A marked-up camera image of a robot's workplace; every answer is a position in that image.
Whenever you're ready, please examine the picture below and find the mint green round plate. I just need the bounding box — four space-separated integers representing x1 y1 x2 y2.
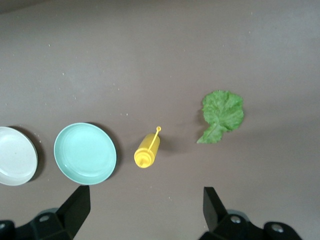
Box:
53 122 118 186

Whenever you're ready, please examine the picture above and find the yellow squeeze bottle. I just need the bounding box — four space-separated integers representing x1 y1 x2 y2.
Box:
133 126 162 169

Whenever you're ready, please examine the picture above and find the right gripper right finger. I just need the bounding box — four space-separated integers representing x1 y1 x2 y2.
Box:
198 186 303 240

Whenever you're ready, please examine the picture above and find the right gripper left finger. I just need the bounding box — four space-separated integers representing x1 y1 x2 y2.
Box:
0 185 91 240

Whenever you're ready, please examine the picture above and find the green lettuce leaf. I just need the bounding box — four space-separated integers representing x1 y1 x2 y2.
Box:
196 89 245 145

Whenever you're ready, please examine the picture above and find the beige round plate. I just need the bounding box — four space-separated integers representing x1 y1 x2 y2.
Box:
0 126 39 187

